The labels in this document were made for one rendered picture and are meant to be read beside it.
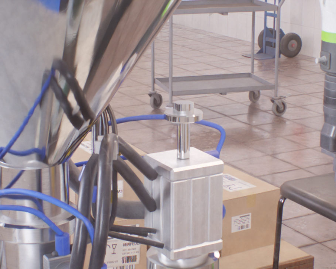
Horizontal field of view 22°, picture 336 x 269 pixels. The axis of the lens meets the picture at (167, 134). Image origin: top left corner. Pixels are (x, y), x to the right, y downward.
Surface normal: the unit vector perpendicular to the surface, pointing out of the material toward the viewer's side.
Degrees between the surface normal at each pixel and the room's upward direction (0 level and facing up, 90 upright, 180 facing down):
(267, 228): 90
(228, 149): 0
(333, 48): 90
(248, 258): 0
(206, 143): 0
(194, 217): 90
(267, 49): 90
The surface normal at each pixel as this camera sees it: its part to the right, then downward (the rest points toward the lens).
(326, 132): -0.86, -0.23
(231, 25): -0.87, 0.13
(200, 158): 0.00, -0.97
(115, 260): 0.50, 0.22
